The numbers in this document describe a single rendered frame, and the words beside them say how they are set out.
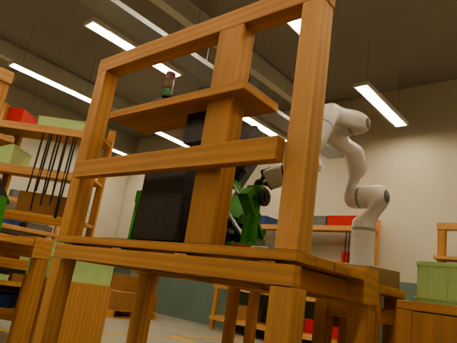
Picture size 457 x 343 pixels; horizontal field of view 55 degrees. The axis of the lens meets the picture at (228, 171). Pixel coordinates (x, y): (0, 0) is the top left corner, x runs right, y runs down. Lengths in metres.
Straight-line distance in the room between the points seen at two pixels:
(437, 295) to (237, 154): 1.00
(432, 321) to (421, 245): 5.63
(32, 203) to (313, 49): 3.65
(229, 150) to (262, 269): 0.47
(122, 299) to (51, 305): 5.82
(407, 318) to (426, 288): 0.14
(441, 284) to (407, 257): 5.61
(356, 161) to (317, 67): 0.77
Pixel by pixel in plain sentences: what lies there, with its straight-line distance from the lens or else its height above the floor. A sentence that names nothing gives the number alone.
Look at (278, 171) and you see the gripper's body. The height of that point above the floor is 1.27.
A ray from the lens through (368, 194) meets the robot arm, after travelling 2.36.
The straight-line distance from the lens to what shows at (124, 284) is 8.83.
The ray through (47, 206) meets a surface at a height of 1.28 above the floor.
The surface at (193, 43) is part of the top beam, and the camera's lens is 2.26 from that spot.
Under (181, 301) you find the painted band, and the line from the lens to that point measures 10.35.
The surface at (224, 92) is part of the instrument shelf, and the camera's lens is 1.85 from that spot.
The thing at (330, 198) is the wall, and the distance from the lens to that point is 8.42.
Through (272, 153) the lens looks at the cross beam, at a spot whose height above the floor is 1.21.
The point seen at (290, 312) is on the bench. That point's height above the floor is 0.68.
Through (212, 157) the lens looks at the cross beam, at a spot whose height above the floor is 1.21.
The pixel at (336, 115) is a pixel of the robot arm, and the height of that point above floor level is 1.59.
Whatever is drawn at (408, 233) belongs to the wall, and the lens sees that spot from 7.71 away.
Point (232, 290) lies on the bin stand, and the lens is 2.61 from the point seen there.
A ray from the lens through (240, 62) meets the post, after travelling 1.96.
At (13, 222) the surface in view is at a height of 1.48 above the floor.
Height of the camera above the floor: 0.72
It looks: 15 degrees up
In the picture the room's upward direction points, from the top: 9 degrees clockwise
